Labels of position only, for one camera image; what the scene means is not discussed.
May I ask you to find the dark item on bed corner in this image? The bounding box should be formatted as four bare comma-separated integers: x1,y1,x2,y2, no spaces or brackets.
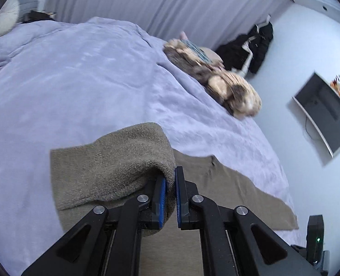
22,10,56,23

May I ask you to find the wall mounted flat monitor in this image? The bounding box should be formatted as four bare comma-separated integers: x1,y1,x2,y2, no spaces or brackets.
292,73,340,157

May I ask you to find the round white cushion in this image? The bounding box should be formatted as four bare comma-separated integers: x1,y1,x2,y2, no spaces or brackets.
0,0,20,36

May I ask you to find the black monitor cable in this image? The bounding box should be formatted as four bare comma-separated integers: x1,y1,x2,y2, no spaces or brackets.
304,116,323,141

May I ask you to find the striped beige clothes pile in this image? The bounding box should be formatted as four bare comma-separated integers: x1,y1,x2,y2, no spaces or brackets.
163,32,262,120

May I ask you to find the grey pleated curtain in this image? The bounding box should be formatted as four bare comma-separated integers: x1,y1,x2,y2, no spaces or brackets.
45,0,292,49

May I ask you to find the lavender plush bed blanket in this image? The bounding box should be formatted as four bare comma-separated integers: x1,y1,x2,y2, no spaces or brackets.
0,17,292,275

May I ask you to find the olive brown knit sweater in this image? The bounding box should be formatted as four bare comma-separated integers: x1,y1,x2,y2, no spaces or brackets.
50,123,298,275

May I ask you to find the black jacket on hanger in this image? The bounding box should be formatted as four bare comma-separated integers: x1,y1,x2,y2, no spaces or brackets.
215,15,273,77

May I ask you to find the black camera box green light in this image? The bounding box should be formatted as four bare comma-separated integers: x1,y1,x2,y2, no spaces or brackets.
306,215,325,248

